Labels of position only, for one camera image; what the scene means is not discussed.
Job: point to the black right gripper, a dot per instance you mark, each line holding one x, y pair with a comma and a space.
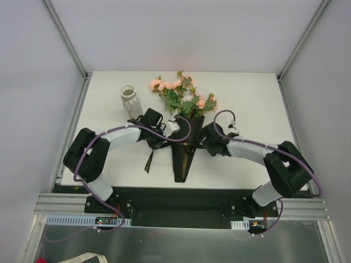
207, 140

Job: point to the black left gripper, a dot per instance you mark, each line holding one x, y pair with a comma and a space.
160, 138

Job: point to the black paper flower wrap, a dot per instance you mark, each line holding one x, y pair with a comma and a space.
196, 126

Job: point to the black ribbon gold lettering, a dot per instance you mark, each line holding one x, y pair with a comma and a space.
149, 163

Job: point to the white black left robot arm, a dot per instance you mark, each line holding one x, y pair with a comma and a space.
87, 154

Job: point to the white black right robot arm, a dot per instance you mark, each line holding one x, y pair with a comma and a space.
288, 171

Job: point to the white ribbed ceramic vase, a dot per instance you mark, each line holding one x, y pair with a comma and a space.
130, 101

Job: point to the pink artificial flower bouquet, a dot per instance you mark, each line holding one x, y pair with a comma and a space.
182, 96

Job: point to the cream tote bag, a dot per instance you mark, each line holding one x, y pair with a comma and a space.
87, 258

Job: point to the red cloth item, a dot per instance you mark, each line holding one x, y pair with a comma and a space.
41, 260

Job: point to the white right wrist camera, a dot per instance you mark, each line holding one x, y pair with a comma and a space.
233, 129

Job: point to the left aluminium frame post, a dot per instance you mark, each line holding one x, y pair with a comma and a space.
59, 26

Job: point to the aluminium frame post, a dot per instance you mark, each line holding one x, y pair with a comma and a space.
303, 38
59, 26

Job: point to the right white cable duct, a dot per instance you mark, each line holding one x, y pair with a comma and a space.
248, 224

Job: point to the white cable duct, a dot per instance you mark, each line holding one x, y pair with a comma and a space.
248, 224
75, 220

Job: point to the left white cable duct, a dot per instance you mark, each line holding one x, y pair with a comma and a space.
75, 220

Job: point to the aluminium front frame rail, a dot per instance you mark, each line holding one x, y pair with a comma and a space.
73, 204

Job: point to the right aluminium frame post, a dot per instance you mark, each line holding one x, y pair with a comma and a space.
303, 38

